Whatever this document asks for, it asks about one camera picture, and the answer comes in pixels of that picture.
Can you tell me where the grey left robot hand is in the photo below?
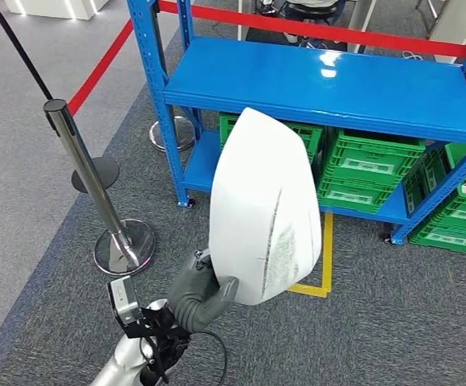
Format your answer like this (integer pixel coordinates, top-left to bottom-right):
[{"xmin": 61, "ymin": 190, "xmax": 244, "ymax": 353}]
[{"xmin": 166, "ymin": 248, "xmax": 240, "ymax": 334}]

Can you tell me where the white curved plastic part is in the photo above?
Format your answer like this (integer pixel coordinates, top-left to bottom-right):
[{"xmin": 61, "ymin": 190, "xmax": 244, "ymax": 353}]
[{"xmin": 209, "ymin": 106, "xmax": 323, "ymax": 307}]

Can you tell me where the blue metal shelf rack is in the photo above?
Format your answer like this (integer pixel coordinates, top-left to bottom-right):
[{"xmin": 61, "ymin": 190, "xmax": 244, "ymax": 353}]
[{"xmin": 126, "ymin": 0, "xmax": 466, "ymax": 246}]

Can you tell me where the black stanchion with round base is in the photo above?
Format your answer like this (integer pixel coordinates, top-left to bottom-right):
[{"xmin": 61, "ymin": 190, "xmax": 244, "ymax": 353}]
[{"xmin": 0, "ymin": 0, "xmax": 120, "ymax": 194}]

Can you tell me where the yellow floor tape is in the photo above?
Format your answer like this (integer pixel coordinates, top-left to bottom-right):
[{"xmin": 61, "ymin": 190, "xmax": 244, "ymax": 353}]
[{"xmin": 287, "ymin": 211, "xmax": 334, "ymax": 298}]

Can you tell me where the short red barrier belt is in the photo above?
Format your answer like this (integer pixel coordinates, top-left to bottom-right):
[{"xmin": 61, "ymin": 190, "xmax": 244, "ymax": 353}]
[{"xmin": 67, "ymin": 19, "xmax": 134, "ymax": 117}]

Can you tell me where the long red barrier belt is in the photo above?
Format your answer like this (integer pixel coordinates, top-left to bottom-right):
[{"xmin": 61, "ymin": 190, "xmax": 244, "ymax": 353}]
[{"xmin": 158, "ymin": 0, "xmax": 466, "ymax": 64}]

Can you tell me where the person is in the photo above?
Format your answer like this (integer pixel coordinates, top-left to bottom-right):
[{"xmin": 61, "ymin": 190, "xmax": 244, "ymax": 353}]
[{"xmin": 283, "ymin": 0, "xmax": 348, "ymax": 47}]

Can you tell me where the white lit cabinet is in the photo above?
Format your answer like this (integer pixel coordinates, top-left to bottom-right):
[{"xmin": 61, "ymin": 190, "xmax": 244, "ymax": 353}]
[{"xmin": 4, "ymin": 0, "xmax": 109, "ymax": 21}]

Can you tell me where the white partition panel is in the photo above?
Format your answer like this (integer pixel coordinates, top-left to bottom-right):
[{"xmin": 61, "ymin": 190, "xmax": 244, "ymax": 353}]
[{"xmin": 430, "ymin": 0, "xmax": 466, "ymax": 64}]

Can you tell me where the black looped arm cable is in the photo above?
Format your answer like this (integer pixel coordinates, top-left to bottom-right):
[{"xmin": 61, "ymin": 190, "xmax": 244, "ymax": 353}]
[{"xmin": 194, "ymin": 330, "xmax": 228, "ymax": 386}]

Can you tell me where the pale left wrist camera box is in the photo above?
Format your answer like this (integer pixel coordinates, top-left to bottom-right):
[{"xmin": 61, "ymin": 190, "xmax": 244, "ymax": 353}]
[{"xmin": 107, "ymin": 275, "xmax": 143, "ymax": 327}]

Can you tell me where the chrome stanchion post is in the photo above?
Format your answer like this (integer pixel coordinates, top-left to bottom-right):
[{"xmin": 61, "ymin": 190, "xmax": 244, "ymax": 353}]
[
  {"xmin": 149, "ymin": 0, "xmax": 195, "ymax": 153},
  {"xmin": 43, "ymin": 98, "xmax": 156, "ymax": 277}
]

